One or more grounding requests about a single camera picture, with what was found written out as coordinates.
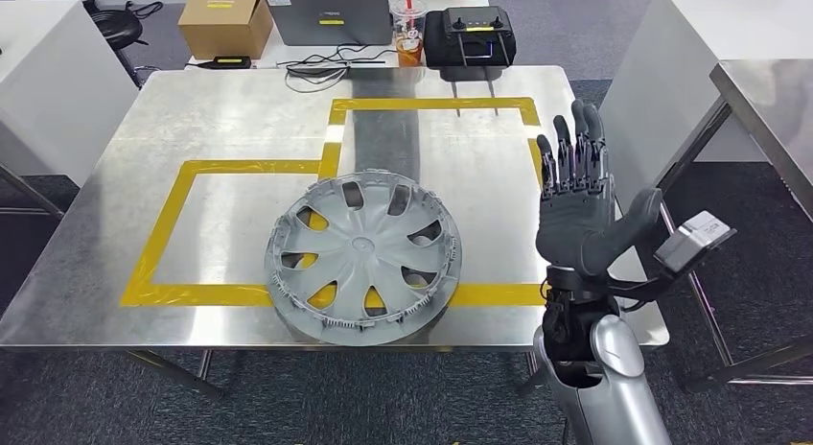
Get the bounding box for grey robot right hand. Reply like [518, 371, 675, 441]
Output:
[536, 99, 665, 275]

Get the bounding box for silver plastic wheel hubcap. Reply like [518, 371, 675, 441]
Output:
[264, 169, 464, 349]

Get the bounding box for stainless steel workbench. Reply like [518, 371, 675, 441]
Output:
[0, 65, 671, 402]
[654, 59, 813, 394]

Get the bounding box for black remote controller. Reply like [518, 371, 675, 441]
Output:
[423, 5, 518, 72]

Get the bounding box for clear drink cup red straw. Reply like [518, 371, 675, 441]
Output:
[388, 0, 429, 68]

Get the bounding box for grey laptop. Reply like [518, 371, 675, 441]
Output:
[259, 0, 394, 48]

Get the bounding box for small black device yellow label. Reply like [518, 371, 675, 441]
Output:
[188, 55, 254, 71]

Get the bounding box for brown cardboard box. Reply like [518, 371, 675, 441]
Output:
[177, 0, 275, 61]

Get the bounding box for black round stool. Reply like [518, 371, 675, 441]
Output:
[79, 0, 165, 89]

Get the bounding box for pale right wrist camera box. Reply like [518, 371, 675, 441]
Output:
[654, 210, 738, 273]

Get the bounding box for tangled desk cables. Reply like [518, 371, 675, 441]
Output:
[276, 42, 399, 95]

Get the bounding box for yellow tape outline double frame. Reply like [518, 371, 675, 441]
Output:
[120, 97, 548, 309]

